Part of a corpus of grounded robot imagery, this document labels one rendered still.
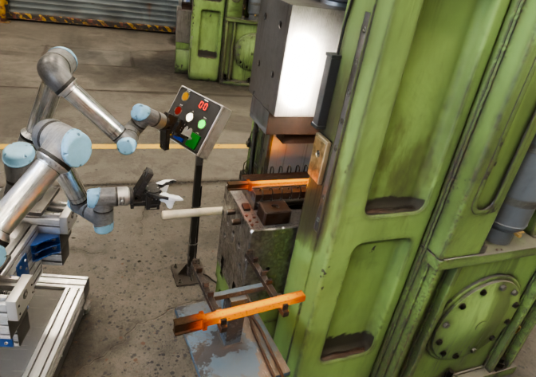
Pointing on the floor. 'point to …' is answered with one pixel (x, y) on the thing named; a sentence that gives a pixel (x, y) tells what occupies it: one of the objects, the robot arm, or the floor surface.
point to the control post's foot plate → (184, 274)
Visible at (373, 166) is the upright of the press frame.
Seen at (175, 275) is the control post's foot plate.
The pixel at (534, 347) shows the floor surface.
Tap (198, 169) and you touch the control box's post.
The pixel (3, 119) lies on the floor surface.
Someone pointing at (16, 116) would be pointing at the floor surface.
